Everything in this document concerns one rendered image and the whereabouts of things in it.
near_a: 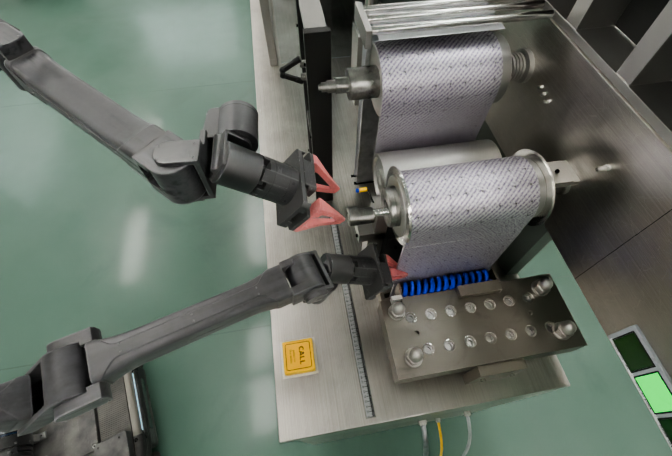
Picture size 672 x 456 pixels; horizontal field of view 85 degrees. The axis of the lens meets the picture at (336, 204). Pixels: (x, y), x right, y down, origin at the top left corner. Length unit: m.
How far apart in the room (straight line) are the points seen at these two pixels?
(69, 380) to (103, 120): 0.37
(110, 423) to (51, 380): 1.10
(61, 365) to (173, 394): 1.30
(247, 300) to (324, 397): 0.36
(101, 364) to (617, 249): 0.82
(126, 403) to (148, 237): 0.92
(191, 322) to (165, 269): 1.55
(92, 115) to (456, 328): 0.75
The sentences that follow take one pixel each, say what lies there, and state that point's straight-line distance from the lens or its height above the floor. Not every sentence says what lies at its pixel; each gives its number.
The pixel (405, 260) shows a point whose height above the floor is 1.14.
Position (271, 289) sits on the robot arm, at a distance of 0.64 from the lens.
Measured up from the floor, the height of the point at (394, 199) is 1.29.
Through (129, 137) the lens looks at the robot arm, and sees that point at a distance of 0.54.
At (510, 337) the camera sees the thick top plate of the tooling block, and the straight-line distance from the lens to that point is 0.89.
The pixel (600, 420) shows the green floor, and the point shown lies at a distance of 2.14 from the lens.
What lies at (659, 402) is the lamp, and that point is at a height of 1.18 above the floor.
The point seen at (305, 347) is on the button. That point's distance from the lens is 0.91.
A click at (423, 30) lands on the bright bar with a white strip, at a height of 1.44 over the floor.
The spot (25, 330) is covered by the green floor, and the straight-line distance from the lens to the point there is 2.41.
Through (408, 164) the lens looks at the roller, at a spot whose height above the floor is 1.23.
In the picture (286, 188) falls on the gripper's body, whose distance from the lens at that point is 0.50.
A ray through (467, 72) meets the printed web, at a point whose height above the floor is 1.38.
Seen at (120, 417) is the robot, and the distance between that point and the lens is 1.77.
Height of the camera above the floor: 1.81
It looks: 56 degrees down
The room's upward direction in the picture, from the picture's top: straight up
